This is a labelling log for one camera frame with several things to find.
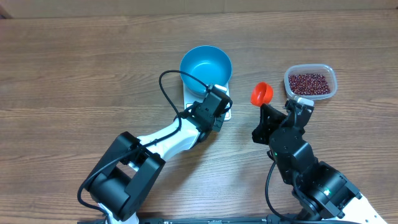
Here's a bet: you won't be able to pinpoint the red measuring scoop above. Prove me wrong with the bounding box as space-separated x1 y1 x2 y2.
251 82 274 107

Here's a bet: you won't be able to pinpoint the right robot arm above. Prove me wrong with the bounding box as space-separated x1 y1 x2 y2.
252 100 384 223

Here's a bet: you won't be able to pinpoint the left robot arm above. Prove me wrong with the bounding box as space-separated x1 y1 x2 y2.
81 85 232 223

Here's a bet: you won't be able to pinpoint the white digital kitchen scale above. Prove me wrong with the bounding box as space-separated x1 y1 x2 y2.
183 84 230 109

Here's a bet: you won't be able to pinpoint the blue metal bowl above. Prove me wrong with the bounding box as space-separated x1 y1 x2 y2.
180 45 233 86

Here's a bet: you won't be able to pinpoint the red beans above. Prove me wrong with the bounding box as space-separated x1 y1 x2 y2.
288 73 331 95

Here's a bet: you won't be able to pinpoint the clear plastic container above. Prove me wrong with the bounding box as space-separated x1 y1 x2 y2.
284 63 338 101

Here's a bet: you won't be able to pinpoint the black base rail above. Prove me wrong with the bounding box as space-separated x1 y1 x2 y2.
77 215 290 224

